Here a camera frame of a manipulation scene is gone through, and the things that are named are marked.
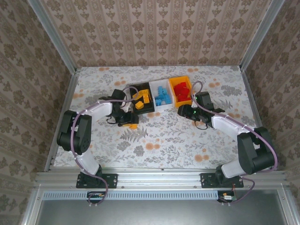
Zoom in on grey slotted cable duct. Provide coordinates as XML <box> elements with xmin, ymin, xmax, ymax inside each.
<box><xmin>43</xmin><ymin>190</ymin><xmax>220</xmax><ymax>200</ymax></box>

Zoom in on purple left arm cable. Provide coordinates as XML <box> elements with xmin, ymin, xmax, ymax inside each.
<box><xmin>71</xmin><ymin>85</ymin><xmax>141</xmax><ymax>207</ymax></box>

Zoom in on grey metal panel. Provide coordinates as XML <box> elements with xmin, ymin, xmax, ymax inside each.
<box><xmin>20</xmin><ymin>187</ymin><xmax>300</xmax><ymax>225</ymax></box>

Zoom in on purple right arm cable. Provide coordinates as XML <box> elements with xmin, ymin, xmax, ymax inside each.
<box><xmin>190</xmin><ymin>80</ymin><xmax>279</xmax><ymax>207</ymax></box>

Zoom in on small connector board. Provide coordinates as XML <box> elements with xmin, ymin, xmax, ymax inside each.
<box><xmin>217</xmin><ymin>191</ymin><xmax>237</xmax><ymax>207</ymax></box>
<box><xmin>87</xmin><ymin>191</ymin><xmax>106</xmax><ymax>208</ymax></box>

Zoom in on aluminium frame post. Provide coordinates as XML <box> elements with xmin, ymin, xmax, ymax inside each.
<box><xmin>27</xmin><ymin>0</ymin><xmax>78</xmax><ymax>75</ymax></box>
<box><xmin>240</xmin><ymin>0</ymin><xmax>285</xmax><ymax>71</ymax></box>

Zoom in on white plastic container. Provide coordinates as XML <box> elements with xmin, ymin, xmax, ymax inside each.
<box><xmin>149</xmin><ymin>78</ymin><xmax>175</xmax><ymax>112</ymax></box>

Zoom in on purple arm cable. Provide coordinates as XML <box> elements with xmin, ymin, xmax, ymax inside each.
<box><xmin>71</xmin><ymin>85</ymin><xmax>141</xmax><ymax>207</ymax></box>
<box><xmin>190</xmin><ymin>80</ymin><xmax>279</xmax><ymax>207</ymax></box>

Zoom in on yellow plastic container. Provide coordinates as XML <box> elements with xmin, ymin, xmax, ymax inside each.
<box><xmin>168</xmin><ymin>75</ymin><xmax>195</xmax><ymax>109</ymax></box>

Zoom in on aluminium side rail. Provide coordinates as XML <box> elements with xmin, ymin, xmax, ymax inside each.
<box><xmin>240</xmin><ymin>67</ymin><xmax>277</xmax><ymax>171</ymax></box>
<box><xmin>44</xmin><ymin>67</ymin><xmax>82</xmax><ymax>172</ymax></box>

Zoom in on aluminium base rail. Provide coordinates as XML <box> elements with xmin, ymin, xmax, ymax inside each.
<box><xmin>35</xmin><ymin>167</ymin><xmax>290</xmax><ymax>189</ymax></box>

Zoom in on black plastic container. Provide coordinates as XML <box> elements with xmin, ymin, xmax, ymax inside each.
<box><xmin>128</xmin><ymin>82</ymin><xmax>156</xmax><ymax>116</ymax></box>

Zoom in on floral patterned table cloth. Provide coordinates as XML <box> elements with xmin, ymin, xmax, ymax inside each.
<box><xmin>50</xmin><ymin>65</ymin><xmax>263</xmax><ymax>170</ymax></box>

